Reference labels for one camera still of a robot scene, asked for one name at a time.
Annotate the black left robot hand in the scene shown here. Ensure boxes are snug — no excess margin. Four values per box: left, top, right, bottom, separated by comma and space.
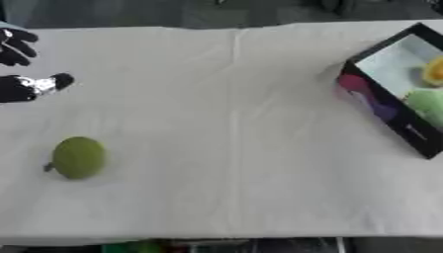
0, 27, 76, 104

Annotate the black box with white inside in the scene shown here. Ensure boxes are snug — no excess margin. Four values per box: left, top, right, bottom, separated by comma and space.
335, 22, 443, 160

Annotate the light green toy fruit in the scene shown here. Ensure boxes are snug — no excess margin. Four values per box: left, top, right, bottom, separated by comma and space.
402, 89, 443, 129

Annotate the yellow toy fruit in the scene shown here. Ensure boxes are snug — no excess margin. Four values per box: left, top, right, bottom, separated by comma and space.
420, 54, 443, 88

